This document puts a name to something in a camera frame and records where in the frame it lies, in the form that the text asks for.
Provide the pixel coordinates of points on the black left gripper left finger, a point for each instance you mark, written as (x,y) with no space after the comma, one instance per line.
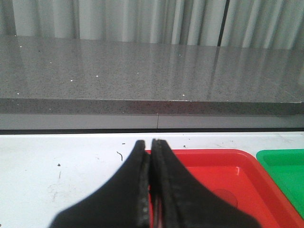
(122,202)

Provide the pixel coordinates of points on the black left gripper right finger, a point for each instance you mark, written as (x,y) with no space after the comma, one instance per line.
(181,201)

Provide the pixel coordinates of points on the red plastic tray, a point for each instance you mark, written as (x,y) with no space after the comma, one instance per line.
(239,179)

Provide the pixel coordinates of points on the green plastic tray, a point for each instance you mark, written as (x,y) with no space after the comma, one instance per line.
(286,168)

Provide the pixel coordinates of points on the grey speckled stone counter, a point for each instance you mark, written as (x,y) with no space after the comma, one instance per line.
(62,83)

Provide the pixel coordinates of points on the white pleated curtain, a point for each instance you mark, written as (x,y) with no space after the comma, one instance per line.
(277,24)

